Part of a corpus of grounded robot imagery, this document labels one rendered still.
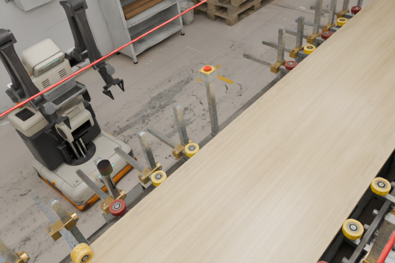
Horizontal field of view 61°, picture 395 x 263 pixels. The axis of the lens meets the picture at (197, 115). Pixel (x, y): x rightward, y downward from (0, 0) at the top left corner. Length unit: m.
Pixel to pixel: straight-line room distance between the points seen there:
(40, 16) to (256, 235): 3.37
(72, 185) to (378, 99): 2.22
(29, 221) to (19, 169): 0.65
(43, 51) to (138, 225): 1.17
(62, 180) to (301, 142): 1.86
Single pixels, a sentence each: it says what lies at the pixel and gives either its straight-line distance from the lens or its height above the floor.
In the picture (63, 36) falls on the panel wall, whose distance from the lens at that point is 4.33.
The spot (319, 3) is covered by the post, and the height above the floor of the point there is 1.12.
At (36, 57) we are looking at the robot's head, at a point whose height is 1.35.
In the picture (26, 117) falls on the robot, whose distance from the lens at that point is 2.71.
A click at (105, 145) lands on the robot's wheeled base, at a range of 2.97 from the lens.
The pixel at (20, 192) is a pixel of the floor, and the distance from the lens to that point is 3.41.
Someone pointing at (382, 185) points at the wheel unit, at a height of 0.91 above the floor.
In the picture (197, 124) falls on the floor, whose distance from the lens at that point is 3.32.
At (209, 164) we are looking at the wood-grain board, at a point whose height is 0.90.
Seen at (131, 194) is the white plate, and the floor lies 0.76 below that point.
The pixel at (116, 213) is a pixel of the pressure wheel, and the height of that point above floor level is 0.90.
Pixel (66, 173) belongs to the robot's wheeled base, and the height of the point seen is 0.28.
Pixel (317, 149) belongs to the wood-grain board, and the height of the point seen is 0.90.
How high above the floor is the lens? 2.27
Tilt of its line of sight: 42 degrees down
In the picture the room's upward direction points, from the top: 10 degrees counter-clockwise
